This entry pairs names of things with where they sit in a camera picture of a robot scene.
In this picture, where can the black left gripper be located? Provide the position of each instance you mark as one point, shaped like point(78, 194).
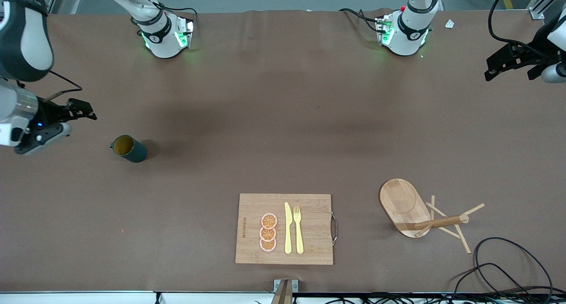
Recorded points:
point(528, 56)

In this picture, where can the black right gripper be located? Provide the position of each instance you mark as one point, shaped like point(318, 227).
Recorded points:
point(50, 113)

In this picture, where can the dark green cup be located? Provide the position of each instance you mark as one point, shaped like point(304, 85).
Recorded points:
point(135, 151)

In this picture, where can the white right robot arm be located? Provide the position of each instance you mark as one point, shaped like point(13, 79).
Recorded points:
point(26, 39)

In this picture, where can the white paper scrap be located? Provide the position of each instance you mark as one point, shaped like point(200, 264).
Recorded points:
point(449, 24)

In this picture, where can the wooden mug tree rack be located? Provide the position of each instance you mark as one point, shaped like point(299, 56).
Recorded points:
point(402, 202)

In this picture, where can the orange slice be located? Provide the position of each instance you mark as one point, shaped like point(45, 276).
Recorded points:
point(268, 234)
point(268, 245)
point(269, 221)

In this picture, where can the yellow plastic knife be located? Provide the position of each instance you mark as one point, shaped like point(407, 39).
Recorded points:
point(288, 233)

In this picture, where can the yellow plastic fork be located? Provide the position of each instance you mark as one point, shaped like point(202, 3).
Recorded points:
point(299, 237)

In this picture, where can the brown bar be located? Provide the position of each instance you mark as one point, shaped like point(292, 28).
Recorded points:
point(283, 297)

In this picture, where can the aluminium frame profile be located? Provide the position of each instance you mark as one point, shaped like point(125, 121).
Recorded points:
point(537, 10)

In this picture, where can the grey metal bracket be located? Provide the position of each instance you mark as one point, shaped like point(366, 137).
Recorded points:
point(276, 284)

